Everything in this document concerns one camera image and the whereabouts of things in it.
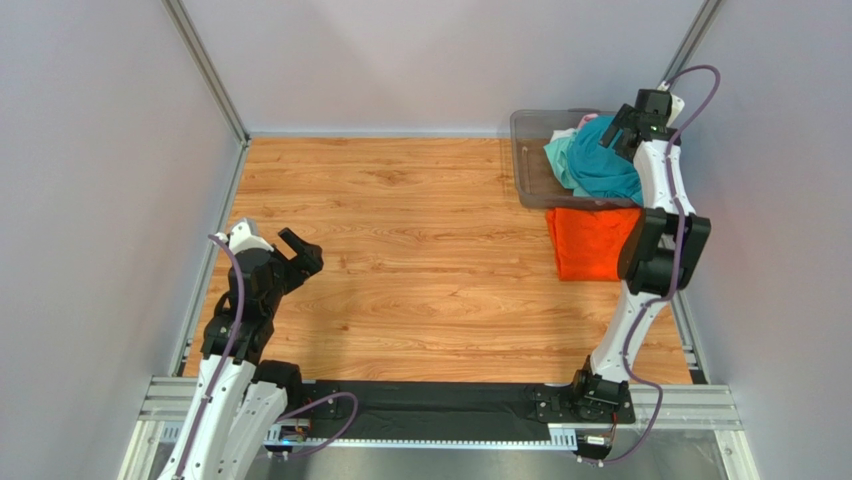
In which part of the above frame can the aluminium front frame rail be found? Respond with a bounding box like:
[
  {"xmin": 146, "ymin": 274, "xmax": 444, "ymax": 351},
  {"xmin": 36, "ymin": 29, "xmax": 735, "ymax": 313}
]
[{"xmin": 138, "ymin": 377, "xmax": 742, "ymax": 452}]

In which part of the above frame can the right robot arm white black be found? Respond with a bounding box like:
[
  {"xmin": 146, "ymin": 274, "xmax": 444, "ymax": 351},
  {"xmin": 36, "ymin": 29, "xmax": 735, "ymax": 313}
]
[{"xmin": 568, "ymin": 86, "xmax": 711, "ymax": 422}]

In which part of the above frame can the white t shirt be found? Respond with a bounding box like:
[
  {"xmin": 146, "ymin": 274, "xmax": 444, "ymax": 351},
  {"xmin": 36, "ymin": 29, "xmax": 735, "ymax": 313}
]
[{"xmin": 550, "ymin": 128, "xmax": 577, "ymax": 142}]

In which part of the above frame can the folded orange t shirt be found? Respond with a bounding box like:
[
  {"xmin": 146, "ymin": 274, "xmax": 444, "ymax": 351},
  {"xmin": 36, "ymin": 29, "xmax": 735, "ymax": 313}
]
[{"xmin": 545, "ymin": 208, "xmax": 641, "ymax": 282}]

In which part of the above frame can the left aluminium corner post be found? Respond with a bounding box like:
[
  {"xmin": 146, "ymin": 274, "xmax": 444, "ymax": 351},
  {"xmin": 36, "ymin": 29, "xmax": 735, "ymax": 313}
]
[{"xmin": 162, "ymin": 0, "xmax": 251, "ymax": 147}]

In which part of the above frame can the right aluminium corner post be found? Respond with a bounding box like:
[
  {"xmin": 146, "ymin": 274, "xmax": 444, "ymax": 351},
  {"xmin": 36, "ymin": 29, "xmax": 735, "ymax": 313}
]
[{"xmin": 661, "ymin": 0, "xmax": 726, "ymax": 81}]

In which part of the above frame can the pink t shirt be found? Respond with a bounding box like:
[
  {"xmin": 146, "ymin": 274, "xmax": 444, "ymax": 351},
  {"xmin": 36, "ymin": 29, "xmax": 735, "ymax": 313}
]
[{"xmin": 577, "ymin": 113, "xmax": 599, "ymax": 129}]

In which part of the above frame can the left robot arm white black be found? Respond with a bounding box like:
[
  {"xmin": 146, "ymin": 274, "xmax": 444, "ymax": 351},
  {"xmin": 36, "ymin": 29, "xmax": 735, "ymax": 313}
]
[{"xmin": 159, "ymin": 218, "xmax": 324, "ymax": 479}]

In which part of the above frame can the mint green t shirt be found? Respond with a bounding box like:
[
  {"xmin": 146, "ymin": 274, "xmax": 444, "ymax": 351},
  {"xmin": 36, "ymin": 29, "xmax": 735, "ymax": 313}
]
[{"xmin": 543, "ymin": 131, "xmax": 590, "ymax": 197}]

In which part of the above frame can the teal t shirt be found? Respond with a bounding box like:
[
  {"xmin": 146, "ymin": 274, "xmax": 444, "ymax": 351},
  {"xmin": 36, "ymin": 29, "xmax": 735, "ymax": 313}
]
[{"xmin": 567, "ymin": 115, "xmax": 643, "ymax": 205}]

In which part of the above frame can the clear plastic bin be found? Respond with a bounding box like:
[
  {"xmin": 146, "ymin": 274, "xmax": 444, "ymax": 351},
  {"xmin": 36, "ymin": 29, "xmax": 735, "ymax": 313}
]
[{"xmin": 509, "ymin": 108, "xmax": 636, "ymax": 211}]

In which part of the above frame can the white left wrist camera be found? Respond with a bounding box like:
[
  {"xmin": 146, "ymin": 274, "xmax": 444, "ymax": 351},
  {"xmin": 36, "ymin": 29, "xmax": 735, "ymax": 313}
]
[{"xmin": 227, "ymin": 217, "xmax": 273, "ymax": 255}]

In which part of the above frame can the aluminium corner post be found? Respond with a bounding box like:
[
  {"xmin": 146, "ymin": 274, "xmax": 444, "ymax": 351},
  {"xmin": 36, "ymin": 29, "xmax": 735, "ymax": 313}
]
[
  {"xmin": 661, "ymin": 0, "xmax": 726, "ymax": 81},
  {"xmin": 162, "ymin": 0, "xmax": 251, "ymax": 147}
]

